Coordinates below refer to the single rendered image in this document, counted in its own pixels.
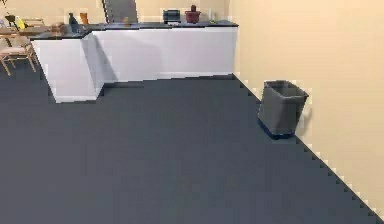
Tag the wooden chair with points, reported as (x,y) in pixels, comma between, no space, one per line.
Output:
(18,50)

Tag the dark red pot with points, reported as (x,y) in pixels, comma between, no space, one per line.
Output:
(192,16)

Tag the white kitchen counter black top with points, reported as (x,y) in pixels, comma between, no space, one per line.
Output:
(160,53)

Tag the small brown object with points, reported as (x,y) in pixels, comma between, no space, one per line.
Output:
(126,22)

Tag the black bottle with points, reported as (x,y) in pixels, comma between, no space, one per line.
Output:
(72,19)

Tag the wooden table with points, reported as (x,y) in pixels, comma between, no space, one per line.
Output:
(25,31)

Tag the grey waste bin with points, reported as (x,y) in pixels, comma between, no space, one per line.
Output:
(280,108)

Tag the dark grey room door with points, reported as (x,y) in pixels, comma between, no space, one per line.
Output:
(120,10)

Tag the black toaster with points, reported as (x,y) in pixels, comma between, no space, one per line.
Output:
(171,16)

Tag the black object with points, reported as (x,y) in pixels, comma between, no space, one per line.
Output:
(10,18)

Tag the yellow object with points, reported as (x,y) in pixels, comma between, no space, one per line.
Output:
(21,23)

